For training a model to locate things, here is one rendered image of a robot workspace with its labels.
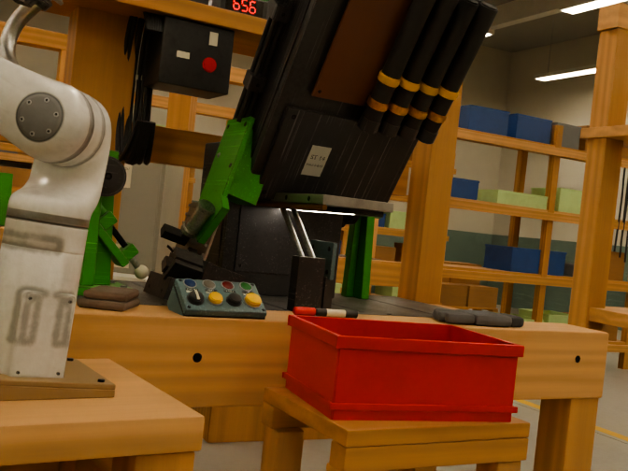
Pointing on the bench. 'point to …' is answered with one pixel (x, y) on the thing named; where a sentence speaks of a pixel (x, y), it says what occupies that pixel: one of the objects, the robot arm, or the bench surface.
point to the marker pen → (324, 312)
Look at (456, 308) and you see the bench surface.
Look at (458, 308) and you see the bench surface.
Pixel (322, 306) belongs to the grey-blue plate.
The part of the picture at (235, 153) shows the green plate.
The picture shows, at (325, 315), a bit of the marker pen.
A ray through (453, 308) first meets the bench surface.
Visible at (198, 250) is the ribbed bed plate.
